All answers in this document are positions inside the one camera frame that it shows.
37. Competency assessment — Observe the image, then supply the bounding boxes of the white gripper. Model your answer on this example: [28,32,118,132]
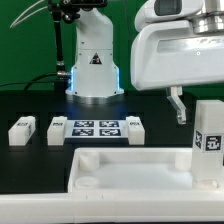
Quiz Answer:
[130,20,224,125]

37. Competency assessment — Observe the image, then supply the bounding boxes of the white desk top tray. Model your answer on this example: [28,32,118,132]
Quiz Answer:
[68,148,224,196]

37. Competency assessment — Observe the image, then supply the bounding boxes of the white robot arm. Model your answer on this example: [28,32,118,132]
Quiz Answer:
[66,0,224,124]

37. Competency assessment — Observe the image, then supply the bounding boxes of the fiducial marker sheet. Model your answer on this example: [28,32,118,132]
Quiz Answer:
[65,120,128,139]

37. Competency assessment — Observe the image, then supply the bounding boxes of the black camera stand pole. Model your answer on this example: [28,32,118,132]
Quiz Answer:
[47,0,80,94]

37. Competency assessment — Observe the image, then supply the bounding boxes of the black cable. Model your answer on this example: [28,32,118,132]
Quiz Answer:
[0,72,59,91]

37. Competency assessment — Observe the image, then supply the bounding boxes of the white front rail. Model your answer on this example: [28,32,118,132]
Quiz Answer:
[0,192,224,224]

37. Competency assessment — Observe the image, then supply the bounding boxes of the white cables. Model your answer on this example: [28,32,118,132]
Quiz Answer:
[9,0,50,30]

